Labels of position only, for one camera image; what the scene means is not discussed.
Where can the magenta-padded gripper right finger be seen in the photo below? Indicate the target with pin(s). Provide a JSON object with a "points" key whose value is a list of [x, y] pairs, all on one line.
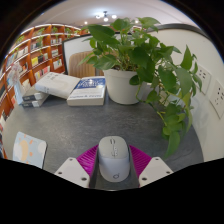
{"points": [[155, 170]]}

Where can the blue-cover book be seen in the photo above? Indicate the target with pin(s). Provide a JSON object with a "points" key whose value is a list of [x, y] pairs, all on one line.
{"points": [[88, 90]]}

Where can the white computer mouse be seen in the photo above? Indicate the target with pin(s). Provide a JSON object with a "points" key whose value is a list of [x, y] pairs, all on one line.
{"points": [[114, 163]]}

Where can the white wall outlet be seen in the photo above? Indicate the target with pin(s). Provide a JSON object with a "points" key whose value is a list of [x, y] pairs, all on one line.
{"points": [[204, 79], [217, 98]]}

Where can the orange wooden shelf unit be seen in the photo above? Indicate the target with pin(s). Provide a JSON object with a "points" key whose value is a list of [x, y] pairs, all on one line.
{"points": [[36, 43]]}

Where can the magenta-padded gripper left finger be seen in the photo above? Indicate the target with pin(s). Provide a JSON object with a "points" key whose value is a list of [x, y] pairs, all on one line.
{"points": [[71, 171]]}

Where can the multi-bulb ceiling lamp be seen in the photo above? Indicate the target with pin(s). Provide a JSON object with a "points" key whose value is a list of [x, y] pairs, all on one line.
{"points": [[105, 17]]}

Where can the pastel cartoon print mouse pad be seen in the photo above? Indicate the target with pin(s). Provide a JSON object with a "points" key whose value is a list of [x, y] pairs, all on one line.
{"points": [[30, 150]]}

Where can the thick white book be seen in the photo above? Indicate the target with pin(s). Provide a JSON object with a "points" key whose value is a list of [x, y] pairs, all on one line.
{"points": [[56, 84]]}

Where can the green plant in white pot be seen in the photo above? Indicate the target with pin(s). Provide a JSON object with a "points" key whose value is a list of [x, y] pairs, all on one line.
{"points": [[120, 86]]}

